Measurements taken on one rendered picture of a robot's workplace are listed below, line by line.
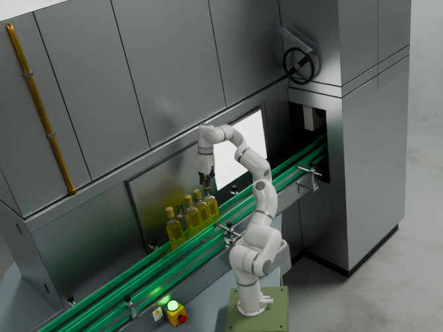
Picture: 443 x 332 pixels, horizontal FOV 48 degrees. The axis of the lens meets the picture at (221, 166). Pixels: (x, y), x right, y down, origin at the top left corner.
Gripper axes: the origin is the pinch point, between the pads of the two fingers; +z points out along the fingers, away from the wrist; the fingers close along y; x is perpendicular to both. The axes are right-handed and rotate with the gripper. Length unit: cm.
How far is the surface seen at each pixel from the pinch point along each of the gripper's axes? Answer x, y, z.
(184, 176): -2.9, -12.1, 0.2
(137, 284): -44, 6, 36
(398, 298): 116, 53, 92
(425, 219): 195, 29, 70
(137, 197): -31.1, -11.9, 3.8
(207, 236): -2.9, 6.2, 26.3
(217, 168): 19.7, -12.5, 1.4
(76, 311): -69, -3, 44
